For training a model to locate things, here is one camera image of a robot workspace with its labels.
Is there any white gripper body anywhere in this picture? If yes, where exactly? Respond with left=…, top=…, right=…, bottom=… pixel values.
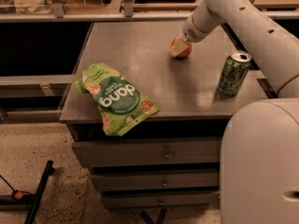
left=182, top=15, right=218, bottom=43

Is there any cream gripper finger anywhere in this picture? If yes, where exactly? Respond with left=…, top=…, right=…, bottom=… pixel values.
left=168, top=35, right=191, bottom=58

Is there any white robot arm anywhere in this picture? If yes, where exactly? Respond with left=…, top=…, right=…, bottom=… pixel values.
left=182, top=0, right=299, bottom=224

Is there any green rice chip bag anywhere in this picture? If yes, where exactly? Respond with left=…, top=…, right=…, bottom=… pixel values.
left=75, top=63, right=160, bottom=136

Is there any green soda can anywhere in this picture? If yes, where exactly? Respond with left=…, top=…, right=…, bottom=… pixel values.
left=218, top=50, right=251, bottom=96

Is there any grey drawer cabinet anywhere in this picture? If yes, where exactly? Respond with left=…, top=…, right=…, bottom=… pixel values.
left=61, top=21, right=266, bottom=209

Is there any metal shelf rack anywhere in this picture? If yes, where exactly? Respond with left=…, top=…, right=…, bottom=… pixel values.
left=0, top=0, right=299, bottom=22

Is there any black stand with cable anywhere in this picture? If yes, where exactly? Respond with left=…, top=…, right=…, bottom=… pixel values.
left=0, top=161, right=55, bottom=224

